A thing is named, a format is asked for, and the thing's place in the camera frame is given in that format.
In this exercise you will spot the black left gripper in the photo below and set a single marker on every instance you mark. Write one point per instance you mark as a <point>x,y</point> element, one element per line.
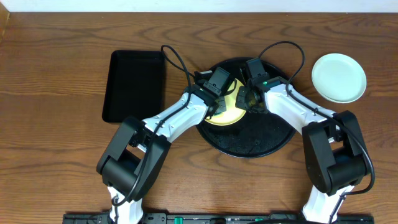
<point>219,106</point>

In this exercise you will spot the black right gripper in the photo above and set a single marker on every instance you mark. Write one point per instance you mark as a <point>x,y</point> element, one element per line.
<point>242,91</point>

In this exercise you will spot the yellow plate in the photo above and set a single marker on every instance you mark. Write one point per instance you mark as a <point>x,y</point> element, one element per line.
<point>227,112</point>

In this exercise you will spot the mint green plate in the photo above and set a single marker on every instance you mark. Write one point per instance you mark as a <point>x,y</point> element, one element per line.
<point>339,78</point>

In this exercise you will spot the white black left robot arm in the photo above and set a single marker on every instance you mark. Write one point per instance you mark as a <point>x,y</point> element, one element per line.
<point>134,157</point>

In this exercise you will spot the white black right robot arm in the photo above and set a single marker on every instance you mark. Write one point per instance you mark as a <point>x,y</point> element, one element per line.
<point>336,158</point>

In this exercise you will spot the black round serving tray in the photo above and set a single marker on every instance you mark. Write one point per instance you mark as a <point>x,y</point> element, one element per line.
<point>254,135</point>

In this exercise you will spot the black rectangular water tray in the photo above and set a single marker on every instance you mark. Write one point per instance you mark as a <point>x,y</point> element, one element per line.
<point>135,85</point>

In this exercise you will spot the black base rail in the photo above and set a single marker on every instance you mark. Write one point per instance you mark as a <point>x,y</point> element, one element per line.
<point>162,218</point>

